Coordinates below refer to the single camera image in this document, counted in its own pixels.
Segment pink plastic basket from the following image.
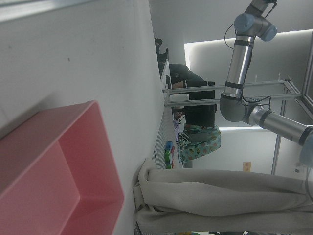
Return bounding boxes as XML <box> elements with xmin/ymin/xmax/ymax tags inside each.
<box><xmin>0</xmin><ymin>99</ymin><xmax>125</xmax><ymax>235</ymax></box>

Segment person in teal patterned clothing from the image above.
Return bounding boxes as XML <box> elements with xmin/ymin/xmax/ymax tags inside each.
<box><xmin>176</xmin><ymin>123</ymin><xmax>222</xmax><ymax>169</ymax></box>

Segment seated person in black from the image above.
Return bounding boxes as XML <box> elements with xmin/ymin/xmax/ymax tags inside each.
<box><xmin>154</xmin><ymin>38</ymin><xmax>218</xmax><ymax>128</ymax></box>

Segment beige cloth trousers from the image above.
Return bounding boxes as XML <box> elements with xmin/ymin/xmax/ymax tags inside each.
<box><xmin>132</xmin><ymin>158</ymin><xmax>313</xmax><ymax>235</ymax></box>

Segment colourful toy blocks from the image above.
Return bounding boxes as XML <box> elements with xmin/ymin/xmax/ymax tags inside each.
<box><xmin>163</xmin><ymin>141</ymin><xmax>176</xmax><ymax>170</ymax></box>

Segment aluminium profile frame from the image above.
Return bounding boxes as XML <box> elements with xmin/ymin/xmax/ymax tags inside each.
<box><xmin>162</xmin><ymin>75</ymin><xmax>313</xmax><ymax>177</ymax></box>

